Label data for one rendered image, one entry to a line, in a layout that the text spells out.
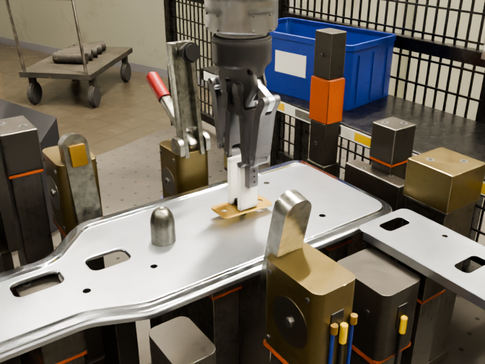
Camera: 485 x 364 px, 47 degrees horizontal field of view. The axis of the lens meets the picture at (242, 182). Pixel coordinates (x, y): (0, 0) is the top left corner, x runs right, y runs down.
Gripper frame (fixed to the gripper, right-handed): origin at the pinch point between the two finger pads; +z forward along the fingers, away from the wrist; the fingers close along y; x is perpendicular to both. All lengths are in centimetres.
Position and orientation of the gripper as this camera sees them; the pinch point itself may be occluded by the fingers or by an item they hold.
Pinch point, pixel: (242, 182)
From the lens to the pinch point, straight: 77.6
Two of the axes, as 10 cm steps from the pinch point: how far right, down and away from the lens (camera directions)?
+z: 0.1, 9.0, 4.3
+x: 8.2, -2.5, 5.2
